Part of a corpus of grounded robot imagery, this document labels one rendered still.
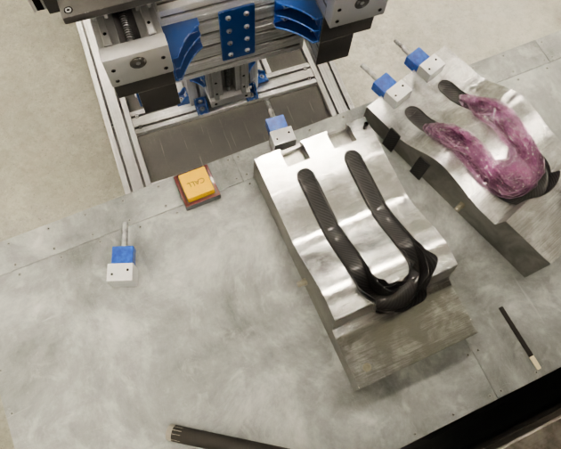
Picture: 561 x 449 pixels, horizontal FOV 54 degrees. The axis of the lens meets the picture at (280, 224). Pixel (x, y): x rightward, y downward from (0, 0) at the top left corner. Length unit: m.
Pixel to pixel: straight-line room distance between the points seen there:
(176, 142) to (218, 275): 0.88
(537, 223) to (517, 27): 1.63
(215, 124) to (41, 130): 0.72
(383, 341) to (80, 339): 0.59
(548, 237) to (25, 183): 1.78
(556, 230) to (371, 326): 0.42
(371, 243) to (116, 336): 0.54
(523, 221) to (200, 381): 0.71
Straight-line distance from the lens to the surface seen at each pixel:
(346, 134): 1.22
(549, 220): 1.22
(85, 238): 1.23
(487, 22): 2.69
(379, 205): 1.14
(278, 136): 1.21
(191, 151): 1.93
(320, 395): 1.12
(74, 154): 2.25
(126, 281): 1.13
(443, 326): 1.13
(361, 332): 1.09
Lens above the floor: 1.92
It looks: 70 degrees down
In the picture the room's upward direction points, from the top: 7 degrees clockwise
